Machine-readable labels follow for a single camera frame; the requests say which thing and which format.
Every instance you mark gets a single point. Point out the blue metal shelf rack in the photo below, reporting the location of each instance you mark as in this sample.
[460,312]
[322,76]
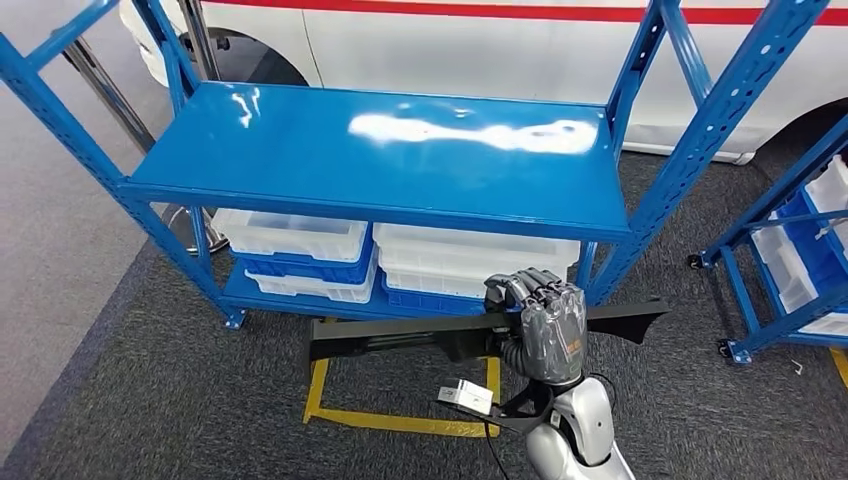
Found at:
[331,152]

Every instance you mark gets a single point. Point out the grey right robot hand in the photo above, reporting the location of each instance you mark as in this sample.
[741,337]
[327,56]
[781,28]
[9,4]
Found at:
[553,331]

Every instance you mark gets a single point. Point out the blue plastic bin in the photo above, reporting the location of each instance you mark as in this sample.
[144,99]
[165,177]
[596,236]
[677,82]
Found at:
[815,245]
[424,303]
[298,270]

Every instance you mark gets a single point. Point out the black plastic plate frame part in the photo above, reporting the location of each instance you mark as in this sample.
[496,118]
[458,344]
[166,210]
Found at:
[397,328]

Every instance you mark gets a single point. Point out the blue metal rack on casters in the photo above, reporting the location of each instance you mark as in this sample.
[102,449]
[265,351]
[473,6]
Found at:
[742,298]

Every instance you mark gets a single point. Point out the white car with red stripe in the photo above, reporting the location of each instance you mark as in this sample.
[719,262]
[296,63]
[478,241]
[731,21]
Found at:
[464,53]

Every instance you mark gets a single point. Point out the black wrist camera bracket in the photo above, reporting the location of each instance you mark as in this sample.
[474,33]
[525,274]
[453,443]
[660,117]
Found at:
[517,417]

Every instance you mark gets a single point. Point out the chrome stanchion post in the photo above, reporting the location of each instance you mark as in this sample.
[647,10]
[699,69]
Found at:
[199,40]
[106,93]

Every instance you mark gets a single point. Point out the clear plastic bin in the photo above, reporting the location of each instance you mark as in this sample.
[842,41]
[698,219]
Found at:
[831,185]
[291,235]
[424,278]
[788,272]
[477,245]
[305,288]

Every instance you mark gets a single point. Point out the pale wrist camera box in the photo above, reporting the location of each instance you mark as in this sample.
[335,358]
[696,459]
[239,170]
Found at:
[467,396]

